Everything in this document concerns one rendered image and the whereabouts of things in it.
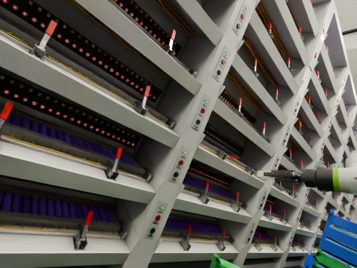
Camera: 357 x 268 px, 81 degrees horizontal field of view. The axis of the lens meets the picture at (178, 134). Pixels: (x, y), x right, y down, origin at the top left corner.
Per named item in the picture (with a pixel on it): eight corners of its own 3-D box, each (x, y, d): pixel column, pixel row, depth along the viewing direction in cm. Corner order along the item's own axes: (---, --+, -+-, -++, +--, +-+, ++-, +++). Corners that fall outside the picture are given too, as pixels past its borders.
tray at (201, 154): (260, 189, 115) (270, 175, 114) (190, 156, 75) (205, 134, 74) (234, 169, 130) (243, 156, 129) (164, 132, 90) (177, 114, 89)
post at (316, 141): (281, 271, 160) (350, 69, 180) (277, 272, 154) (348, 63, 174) (257, 256, 175) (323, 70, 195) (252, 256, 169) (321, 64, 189)
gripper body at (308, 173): (314, 184, 81) (288, 183, 87) (318, 190, 87) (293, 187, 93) (314, 166, 84) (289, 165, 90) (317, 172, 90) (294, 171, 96)
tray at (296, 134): (313, 160, 165) (324, 145, 163) (288, 131, 125) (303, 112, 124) (290, 148, 180) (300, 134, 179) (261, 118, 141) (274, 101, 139)
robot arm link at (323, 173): (334, 169, 87) (332, 162, 81) (336, 198, 83) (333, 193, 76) (317, 169, 91) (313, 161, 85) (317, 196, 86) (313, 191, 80)
